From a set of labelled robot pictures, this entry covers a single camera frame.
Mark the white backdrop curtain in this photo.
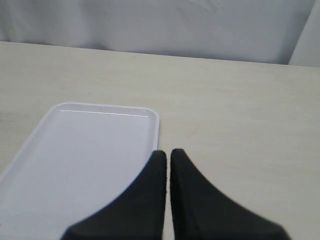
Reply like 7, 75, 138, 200
0, 0, 315, 65

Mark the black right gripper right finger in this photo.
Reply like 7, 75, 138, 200
170, 148, 290, 240

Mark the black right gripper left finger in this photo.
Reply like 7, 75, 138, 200
61, 150, 167, 240

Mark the white plastic tray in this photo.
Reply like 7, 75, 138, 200
0, 102, 160, 240

